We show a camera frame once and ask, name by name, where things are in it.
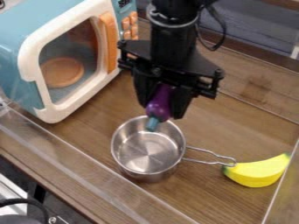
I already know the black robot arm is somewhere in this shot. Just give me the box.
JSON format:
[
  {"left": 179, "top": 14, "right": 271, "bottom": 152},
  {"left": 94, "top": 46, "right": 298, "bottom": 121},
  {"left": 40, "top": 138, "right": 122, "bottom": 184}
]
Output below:
[{"left": 118, "top": 0, "right": 227, "bottom": 122}]

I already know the clear acrylic front barrier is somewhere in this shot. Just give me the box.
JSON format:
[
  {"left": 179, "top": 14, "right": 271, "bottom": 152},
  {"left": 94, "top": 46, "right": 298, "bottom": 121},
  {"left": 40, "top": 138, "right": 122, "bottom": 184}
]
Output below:
[{"left": 0, "top": 99, "right": 199, "bottom": 224}]

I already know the orange microwave turntable plate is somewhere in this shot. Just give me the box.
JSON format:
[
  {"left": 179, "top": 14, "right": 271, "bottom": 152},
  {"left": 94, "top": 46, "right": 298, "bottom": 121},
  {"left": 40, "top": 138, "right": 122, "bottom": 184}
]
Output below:
[{"left": 42, "top": 57, "right": 85, "bottom": 88}]

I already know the black cable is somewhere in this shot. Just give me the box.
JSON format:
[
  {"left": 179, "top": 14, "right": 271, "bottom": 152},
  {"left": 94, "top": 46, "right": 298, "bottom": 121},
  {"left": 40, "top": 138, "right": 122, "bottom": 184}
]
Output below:
[{"left": 194, "top": 3, "right": 229, "bottom": 53}]

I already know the silver pot with wire handle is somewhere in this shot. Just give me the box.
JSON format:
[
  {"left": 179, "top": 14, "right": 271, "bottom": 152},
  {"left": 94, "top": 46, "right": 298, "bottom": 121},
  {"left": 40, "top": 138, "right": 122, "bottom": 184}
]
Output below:
[{"left": 111, "top": 115, "right": 238, "bottom": 183}]

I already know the purple toy eggplant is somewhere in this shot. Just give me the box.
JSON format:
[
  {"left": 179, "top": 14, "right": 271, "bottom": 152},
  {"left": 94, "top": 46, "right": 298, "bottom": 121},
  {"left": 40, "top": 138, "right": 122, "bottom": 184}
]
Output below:
[{"left": 146, "top": 84, "right": 174, "bottom": 131}]

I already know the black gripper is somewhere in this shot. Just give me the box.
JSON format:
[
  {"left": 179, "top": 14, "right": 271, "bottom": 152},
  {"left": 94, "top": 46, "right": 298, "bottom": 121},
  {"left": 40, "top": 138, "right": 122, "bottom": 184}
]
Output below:
[{"left": 118, "top": 40, "right": 225, "bottom": 119}]

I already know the yellow toy banana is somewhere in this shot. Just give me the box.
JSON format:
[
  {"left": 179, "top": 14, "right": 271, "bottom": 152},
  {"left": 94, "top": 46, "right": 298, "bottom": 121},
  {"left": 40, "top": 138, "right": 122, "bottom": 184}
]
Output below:
[{"left": 222, "top": 152, "right": 291, "bottom": 187}]

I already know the blue white toy microwave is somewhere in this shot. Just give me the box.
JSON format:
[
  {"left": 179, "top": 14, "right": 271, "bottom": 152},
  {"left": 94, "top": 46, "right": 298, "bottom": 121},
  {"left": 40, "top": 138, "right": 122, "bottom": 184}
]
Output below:
[{"left": 0, "top": 0, "right": 138, "bottom": 123}]

